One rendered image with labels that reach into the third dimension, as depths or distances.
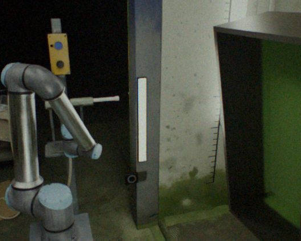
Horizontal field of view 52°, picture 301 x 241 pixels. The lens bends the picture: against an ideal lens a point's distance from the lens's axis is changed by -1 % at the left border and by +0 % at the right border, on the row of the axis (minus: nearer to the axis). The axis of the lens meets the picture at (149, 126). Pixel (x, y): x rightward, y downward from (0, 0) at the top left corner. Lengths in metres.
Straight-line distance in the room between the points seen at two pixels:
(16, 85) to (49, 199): 0.53
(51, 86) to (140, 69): 0.83
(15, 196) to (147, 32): 1.23
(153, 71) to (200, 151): 0.77
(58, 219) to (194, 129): 1.26
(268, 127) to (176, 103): 0.64
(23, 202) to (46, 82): 0.59
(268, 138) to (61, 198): 1.30
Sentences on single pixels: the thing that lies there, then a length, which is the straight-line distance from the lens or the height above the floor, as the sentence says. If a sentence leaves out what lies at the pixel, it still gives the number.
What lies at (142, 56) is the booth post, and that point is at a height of 1.41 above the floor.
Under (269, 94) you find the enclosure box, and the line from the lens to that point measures 1.96.
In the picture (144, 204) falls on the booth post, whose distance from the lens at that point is 2.53.
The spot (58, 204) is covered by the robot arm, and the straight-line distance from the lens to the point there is 1.50.
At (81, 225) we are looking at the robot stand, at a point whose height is 0.64.
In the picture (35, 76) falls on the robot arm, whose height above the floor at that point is 1.45.
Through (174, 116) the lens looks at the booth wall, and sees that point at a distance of 2.25.
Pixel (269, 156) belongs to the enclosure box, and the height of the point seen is 0.81.
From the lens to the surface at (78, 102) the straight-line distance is 2.08.
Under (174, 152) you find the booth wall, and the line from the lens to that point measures 2.37.
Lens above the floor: 1.74
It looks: 22 degrees down
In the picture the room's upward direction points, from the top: straight up
